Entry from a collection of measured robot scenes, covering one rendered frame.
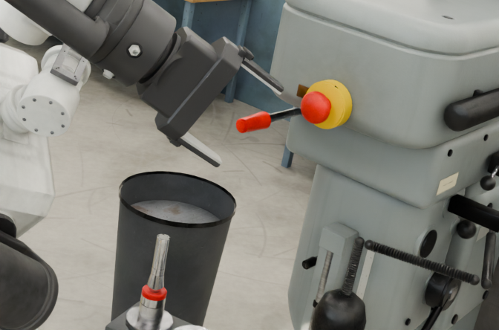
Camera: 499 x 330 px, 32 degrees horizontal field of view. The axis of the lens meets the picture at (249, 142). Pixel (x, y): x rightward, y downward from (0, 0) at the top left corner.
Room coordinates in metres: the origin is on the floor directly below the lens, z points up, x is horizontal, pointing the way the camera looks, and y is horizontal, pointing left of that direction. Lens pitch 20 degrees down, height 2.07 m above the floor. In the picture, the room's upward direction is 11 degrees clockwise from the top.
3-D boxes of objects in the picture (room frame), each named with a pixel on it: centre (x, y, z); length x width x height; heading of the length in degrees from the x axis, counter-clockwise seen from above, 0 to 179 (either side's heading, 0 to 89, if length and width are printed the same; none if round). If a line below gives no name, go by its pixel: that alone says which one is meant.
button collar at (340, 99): (1.04, -0.09, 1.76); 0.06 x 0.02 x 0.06; 56
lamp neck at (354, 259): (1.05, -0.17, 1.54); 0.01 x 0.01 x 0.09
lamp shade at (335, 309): (1.05, -0.17, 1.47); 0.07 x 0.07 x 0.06
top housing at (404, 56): (1.25, -0.22, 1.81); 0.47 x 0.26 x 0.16; 146
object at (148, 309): (1.43, 0.12, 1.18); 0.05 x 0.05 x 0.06
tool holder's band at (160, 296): (1.43, 0.12, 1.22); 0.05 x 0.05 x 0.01
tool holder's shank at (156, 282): (1.43, 0.12, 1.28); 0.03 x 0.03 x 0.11
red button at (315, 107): (1.02, -0.07, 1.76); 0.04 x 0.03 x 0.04; 56
